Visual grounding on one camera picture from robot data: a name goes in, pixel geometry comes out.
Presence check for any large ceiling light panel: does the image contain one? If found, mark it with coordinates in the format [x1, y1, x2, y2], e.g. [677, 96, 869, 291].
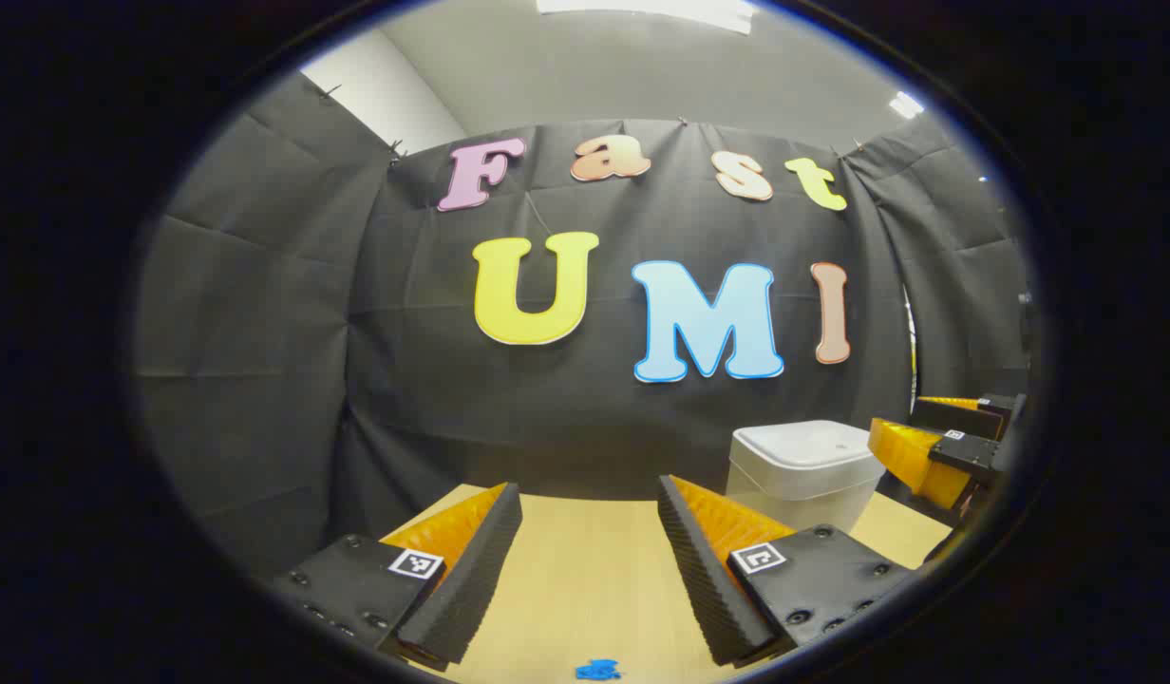
[536, 0, 757, 36]

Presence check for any black backdrop cloth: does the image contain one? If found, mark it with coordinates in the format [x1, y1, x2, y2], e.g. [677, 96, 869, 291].
[134, 71, 1032, 580]

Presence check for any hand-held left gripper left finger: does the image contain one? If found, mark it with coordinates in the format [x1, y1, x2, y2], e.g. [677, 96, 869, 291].
[272, 482, 524, 674]

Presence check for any grey desktop garbage bin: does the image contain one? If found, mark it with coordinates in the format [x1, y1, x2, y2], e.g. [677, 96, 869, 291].
[726, 420, 887, 533]

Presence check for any wooden desktop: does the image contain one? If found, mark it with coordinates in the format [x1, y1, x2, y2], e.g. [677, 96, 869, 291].
[381, 483, 956, 684]

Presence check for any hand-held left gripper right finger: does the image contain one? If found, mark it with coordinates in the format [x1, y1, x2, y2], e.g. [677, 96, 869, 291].
[657, 474, 918, 668]

